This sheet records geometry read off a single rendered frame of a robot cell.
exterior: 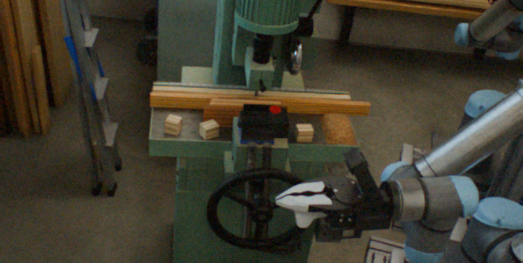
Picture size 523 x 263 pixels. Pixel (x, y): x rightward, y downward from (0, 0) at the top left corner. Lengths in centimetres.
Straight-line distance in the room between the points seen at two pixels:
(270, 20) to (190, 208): 63
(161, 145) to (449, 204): 86
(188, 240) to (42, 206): 104
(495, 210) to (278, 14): 71
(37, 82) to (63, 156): 38
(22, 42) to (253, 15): 159
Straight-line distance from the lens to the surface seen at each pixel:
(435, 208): 109
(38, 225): 272
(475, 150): 122
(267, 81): 169
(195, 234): 190
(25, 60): 298
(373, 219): 108
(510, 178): 165
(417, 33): 439
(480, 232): 144
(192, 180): 175
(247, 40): 177
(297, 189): 103
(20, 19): 289
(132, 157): 302
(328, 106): 182
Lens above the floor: 191
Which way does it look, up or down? 33 degrees down
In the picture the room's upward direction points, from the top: 7 degrees clockwise
